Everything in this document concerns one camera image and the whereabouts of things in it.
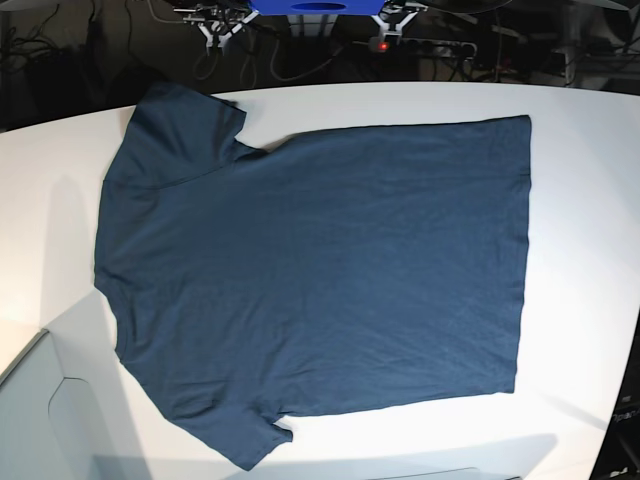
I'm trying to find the grey white cable loops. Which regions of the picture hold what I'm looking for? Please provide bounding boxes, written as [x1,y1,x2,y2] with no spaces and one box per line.
[192,29,346,84]

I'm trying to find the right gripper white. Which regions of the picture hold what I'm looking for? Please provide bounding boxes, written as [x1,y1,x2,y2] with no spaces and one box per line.
[182,3,258,52]

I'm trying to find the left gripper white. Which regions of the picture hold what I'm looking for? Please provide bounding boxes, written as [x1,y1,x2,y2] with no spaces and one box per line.
[371,2,429,45]

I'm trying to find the dark blue T-shirt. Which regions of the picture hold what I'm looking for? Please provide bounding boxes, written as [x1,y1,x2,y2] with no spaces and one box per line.
[94,83,532,470]

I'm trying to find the blue box with oval hole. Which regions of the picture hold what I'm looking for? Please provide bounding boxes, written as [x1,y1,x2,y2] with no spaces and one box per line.
[250,0,385,16]

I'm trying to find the black power strip red switch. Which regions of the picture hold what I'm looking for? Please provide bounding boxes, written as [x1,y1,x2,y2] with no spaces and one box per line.
[366,37,477,60]

